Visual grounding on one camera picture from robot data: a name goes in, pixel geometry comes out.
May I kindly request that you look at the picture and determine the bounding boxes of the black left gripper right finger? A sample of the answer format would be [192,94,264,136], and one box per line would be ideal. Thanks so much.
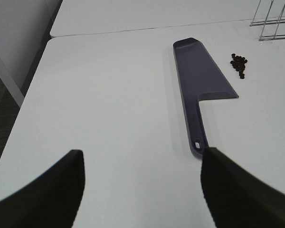
[200,147,285,228]

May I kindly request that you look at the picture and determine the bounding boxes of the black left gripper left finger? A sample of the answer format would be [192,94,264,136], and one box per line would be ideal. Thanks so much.
[0,150,85,228]

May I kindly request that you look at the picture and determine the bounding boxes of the grey plastic dustpan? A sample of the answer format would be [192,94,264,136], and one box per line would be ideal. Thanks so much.
[173,38,239,156]

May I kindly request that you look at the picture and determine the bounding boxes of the pile of coffee beans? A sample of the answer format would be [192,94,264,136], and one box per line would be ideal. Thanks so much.
[230,53,248,79]

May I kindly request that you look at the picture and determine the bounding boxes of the white adjacent table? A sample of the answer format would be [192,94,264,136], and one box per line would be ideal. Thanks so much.
[49,0,285,38]

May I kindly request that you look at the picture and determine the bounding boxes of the chrome wire dish rack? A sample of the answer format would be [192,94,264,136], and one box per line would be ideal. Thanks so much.
[249,0,285,42]

